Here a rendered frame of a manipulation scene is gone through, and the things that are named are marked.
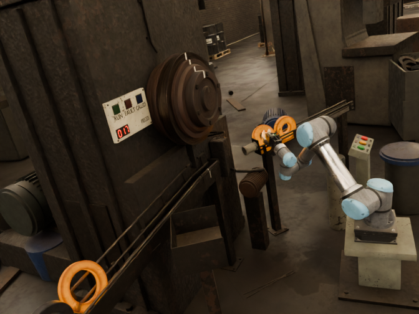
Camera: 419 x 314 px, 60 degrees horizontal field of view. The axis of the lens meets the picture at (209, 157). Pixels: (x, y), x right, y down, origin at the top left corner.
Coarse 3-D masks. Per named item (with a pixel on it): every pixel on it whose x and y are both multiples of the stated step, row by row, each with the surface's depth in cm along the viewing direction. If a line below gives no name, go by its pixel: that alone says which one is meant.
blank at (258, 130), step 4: (256, 128) 234; (260, 128) 235; (264, 128) 236; (268, 128) 236; (256, 132) 234; (260, 132) 235; (272, 132) 237; (252, 136) 235; (256, 136) 233; (260, 140) 233; (260, 144) 233
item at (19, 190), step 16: (32, 176) 255; (0, 192) 247; (16, 192) 238; (32, 192) 244; (0, 208) 253; (16, 208) 242; (32, 208) 238; (48, 208) 249; (16, 224) 252; (32, 224) 241; (48, 224) 268; (0, 240) 268; (16, 240) 263; (0, 256) 276; (16, 256) 262; (48, 256) 239; (64, 256) 233; (32, 272) 261; (48, 272) 249; (80, 288) 237
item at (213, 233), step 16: (208, 208) 163; (176, 224) 165; (192, 224) 166; (208, 224) 166; (176, 240) 163; (192, 240) 161; (208, 240) 139; (176, 256) 140; (192, 256) 141; (208, 256) 142; (224, 256) 142; (192, 272) 143; (208, 272) 160; (208, 288) 163; (208, 304) 166
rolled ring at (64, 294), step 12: (72, 264) 136; (84, 264) 138; (96, 264) 142; (60, 276) 134; (72, 276) 134; (96, 276) 142; (60, 288) 130; (96, 288) 142; (60, 300) 130; (72, 300) 131
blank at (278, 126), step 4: (284, 116) 237; (280, 120) 234; (284, 120) 236; (288, 120) 237; (292, 120) 238; (276, 124) 235; (280, 124) 235; (288, 124) 240; (292, 124) 239; (276, 128) 235; (280, 128) 236; (288, 128) 241; (292, 128) 240; (280, 132) 237; (284, 132) 241; (292, 132) 241; (284, 136) 239
